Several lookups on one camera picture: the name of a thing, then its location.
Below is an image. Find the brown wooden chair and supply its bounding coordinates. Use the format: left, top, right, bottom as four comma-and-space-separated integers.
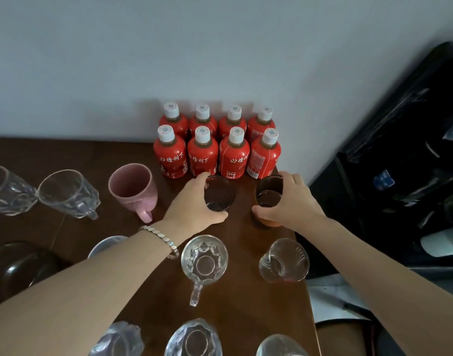
315, 318, 377, 356

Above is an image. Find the white plastic container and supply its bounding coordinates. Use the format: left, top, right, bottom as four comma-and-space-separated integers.
420, 225, 453, 258

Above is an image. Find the brown banded glass cup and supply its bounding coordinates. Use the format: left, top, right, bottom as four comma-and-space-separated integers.
253, 175, 285, 228

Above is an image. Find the dark smoky tall glass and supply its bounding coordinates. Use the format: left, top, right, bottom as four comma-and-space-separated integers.
204, 175, 236, 213

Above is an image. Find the pink ceramic mug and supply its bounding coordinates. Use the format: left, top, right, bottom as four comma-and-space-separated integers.
107, 163, 159, 224

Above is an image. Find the person's right hand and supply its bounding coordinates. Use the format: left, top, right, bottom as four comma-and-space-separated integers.
251, 171, 327, 234

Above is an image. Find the glass mug with black logo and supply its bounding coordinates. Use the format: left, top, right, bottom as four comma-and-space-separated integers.
256, 334, 309, 356

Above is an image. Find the brown wooden table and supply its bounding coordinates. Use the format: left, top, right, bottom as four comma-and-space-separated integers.
0, 136, 322, 356

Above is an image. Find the group of red drink bottles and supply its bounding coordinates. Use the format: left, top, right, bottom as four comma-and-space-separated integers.
153, 102, 282, 180

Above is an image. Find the dark smoky wide cup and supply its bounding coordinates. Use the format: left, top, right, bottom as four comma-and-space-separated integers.
0, 241, 64, 305

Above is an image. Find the clear glass mug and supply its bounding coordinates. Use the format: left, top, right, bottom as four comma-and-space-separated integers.
0, 165, 39, 218
87, 321, 145, 356
164, 317, 223, 356
180, 234, 229, 308
87, 235, 129, 259
37, 169, 101, 221

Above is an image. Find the clear tumbler with red print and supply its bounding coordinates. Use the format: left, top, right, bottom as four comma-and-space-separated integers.
258, 237, 310, 283

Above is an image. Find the black water dispenser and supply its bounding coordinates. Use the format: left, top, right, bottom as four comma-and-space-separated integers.
308, 40, 453, 278

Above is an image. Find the silver link bracelet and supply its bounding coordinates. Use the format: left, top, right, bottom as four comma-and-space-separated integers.
138, 225, 181, 261

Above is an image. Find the person's right forearm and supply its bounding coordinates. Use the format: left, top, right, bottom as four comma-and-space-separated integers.
297, 215, 453, 356

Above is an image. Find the person's left hand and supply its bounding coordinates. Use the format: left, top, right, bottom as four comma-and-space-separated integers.
162, 172, 229, 241

